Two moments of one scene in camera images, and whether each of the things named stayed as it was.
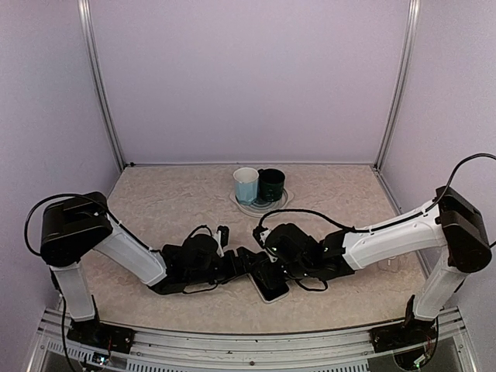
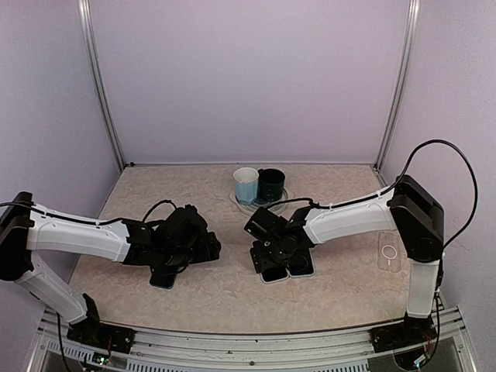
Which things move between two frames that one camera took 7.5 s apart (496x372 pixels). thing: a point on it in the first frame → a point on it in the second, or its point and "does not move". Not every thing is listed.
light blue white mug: [246, 184] does not move
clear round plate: [261, 208] does not move
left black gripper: [242, 267] → [208, 249]
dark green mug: [270, 184] does not move
